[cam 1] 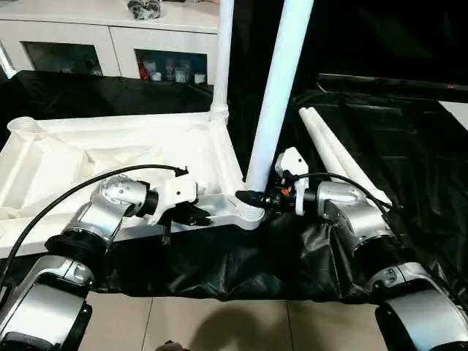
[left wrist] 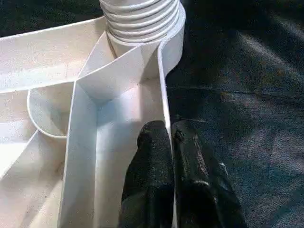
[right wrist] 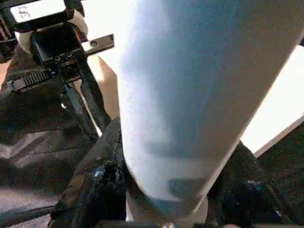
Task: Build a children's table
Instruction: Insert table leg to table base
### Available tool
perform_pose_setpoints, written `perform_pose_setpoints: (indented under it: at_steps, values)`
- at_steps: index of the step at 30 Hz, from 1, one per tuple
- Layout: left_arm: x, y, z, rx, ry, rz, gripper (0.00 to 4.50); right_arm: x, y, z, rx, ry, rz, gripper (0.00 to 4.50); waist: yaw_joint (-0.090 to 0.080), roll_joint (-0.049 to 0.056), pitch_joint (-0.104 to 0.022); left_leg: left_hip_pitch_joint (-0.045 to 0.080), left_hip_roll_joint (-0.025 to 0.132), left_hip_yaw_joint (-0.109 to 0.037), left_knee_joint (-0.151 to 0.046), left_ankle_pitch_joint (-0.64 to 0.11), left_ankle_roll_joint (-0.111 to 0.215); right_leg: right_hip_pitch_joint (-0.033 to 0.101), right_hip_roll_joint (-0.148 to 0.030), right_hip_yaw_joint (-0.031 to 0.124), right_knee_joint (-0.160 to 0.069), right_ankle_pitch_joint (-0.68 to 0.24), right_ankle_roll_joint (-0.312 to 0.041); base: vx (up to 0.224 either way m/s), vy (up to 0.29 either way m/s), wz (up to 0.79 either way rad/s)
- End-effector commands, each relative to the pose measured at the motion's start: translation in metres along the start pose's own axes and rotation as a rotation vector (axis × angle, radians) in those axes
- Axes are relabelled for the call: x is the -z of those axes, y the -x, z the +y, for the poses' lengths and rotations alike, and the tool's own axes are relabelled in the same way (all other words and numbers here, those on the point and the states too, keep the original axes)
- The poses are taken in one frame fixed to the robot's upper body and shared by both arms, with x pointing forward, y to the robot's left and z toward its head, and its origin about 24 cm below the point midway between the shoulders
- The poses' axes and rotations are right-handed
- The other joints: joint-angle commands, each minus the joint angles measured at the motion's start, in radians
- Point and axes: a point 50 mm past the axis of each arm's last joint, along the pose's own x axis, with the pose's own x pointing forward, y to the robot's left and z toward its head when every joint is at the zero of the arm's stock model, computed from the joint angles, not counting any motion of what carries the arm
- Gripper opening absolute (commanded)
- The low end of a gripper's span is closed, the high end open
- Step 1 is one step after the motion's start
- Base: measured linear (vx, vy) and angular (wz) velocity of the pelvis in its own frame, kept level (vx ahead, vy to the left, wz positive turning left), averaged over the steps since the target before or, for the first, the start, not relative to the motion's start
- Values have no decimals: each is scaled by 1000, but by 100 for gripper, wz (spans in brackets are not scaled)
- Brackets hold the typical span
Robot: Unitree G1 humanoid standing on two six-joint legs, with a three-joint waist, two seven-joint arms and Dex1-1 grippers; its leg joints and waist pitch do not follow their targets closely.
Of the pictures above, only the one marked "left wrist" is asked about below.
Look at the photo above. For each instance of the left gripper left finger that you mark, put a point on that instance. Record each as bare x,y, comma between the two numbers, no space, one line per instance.
149,180

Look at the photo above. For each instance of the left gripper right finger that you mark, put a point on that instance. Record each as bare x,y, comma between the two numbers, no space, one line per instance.
199,190

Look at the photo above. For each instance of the white plastic stool seat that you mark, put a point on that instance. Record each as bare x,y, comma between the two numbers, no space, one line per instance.
47,118

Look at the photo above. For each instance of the white plastic table leg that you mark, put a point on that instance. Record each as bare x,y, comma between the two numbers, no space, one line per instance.
142,21

